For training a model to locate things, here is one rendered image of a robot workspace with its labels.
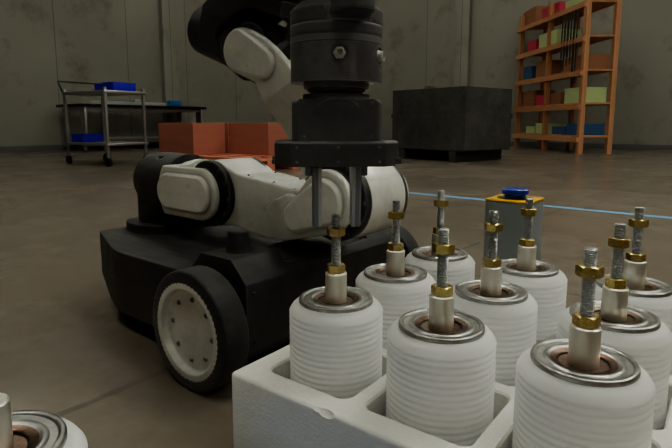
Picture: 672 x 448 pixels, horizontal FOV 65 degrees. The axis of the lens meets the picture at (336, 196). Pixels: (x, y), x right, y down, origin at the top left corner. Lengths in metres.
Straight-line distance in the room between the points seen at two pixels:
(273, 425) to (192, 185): 0.69
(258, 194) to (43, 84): 8.49
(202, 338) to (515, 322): 0.51
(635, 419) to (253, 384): 0.33
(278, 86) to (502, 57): 9.71
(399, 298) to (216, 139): 4.50
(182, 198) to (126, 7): 9.15
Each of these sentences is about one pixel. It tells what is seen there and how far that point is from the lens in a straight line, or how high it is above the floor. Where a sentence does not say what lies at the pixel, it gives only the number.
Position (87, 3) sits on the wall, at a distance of 9.94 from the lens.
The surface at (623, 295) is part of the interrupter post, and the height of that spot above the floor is 0.28.
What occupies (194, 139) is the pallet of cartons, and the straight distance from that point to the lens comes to 4.88.
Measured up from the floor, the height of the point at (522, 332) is 0.22.
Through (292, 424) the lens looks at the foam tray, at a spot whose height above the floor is 0.15.
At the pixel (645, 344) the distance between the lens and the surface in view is 0.53.
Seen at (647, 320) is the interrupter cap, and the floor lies 0.25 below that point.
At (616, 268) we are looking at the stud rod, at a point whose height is 0.30.
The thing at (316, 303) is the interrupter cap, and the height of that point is 0.25.
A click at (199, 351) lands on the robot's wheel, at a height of 0.07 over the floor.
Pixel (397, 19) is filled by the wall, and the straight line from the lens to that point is 11.81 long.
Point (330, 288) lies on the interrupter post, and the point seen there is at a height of 0.27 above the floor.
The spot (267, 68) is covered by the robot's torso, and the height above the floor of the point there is 0.53.
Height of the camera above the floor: 0.43
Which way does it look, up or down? 8 degrees down
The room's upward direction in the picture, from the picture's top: straight up
